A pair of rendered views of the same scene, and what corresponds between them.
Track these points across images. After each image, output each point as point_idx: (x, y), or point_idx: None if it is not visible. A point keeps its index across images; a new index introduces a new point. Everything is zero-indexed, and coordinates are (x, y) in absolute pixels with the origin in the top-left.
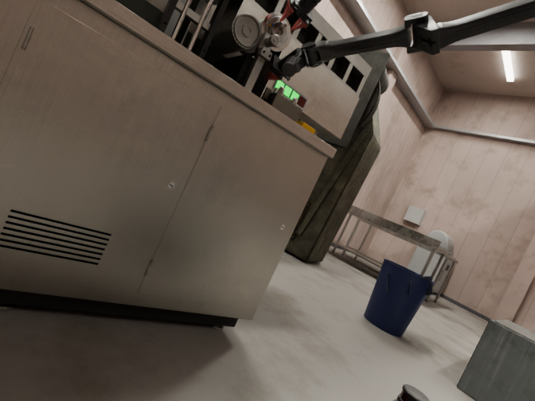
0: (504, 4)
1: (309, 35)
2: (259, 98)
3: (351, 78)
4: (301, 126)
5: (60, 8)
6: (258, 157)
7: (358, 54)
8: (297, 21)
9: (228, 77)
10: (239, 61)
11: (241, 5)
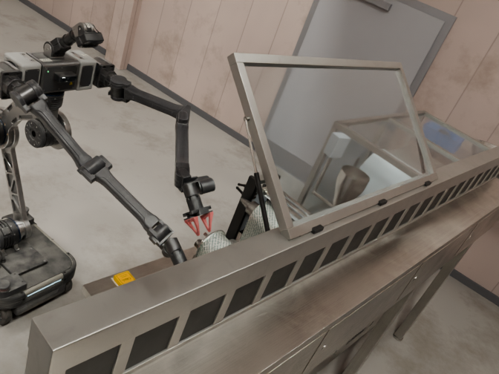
0: (62, 125)
1: (235, 290)
2: (164, 257)
3: (76, 370)
4: (128, 269)
5: None
6: None
7: (108, 289)
8: (198, 225)
9: (185, 249)
10: None
11: (241, 236)
